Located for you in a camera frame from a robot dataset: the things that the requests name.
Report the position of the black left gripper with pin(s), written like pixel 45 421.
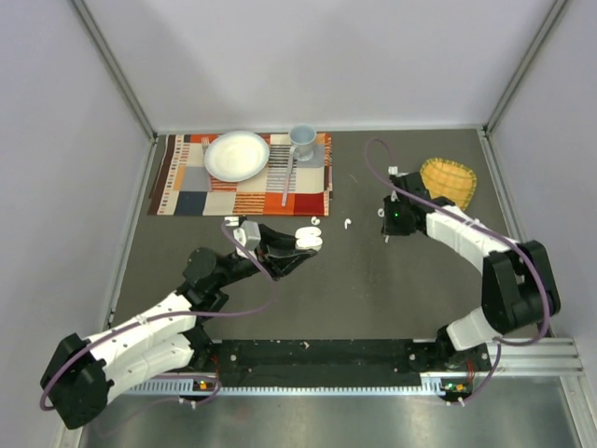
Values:
pixel 276 252

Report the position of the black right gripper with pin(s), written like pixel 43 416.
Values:
pixel 389 228

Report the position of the white earbud charging case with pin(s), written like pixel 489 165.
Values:
pixel 308 238

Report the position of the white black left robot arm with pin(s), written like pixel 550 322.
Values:
pixel 85 374

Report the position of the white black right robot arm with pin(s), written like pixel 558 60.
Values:
pixel 518 288

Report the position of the yellow woven leaf dish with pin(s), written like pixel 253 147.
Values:
pixel 449 179

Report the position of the pink plastic spoon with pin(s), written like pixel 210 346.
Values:
pixel 288 174

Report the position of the white round plate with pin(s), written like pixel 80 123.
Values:
pixel 236 156

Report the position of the colourful patchwork placemat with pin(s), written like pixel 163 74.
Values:
pixel 184 188

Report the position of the light blue cup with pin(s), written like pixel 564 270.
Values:
pixel 302 140

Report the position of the silver fork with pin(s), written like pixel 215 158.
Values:
pixel 205 143

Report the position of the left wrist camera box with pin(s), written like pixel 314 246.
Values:
pixel 245 232

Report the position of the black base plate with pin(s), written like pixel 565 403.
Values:
pixel 338 362

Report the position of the grey slotted cable duct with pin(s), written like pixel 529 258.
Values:
pixel 186 386

